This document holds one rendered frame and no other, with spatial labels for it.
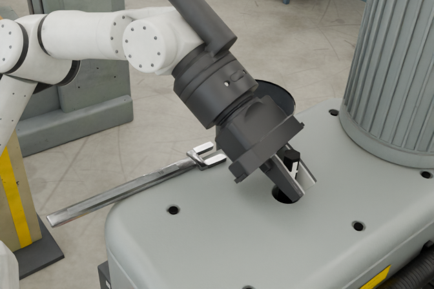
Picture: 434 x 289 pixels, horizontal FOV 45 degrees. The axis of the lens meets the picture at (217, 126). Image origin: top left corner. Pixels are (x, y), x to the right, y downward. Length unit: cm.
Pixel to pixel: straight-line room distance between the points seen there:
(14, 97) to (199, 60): 34
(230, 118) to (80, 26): 25
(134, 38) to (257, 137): 19
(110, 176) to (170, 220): 282
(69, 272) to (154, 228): 237
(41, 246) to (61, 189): 47
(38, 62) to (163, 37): 26
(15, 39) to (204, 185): 34
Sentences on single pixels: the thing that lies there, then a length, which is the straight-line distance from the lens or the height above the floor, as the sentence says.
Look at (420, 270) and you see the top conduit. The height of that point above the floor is 181.
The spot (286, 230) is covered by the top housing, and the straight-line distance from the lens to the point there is 64.
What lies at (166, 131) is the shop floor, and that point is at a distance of 377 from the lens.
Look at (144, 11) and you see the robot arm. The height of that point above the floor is 205.
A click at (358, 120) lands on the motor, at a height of 193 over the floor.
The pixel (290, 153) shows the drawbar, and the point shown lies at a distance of 64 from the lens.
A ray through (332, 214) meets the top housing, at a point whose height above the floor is 189.
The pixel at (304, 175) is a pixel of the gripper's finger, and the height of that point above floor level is 192.
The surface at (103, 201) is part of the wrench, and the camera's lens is 66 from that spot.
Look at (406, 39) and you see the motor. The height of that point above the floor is 207.
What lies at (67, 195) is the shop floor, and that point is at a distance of 338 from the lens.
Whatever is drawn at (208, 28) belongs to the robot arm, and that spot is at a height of 208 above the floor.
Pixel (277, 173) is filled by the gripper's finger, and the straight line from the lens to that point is 65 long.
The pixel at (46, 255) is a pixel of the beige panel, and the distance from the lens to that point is 305.
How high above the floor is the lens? 237
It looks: 38 degrees down
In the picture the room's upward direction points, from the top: 3 degrees clockwise
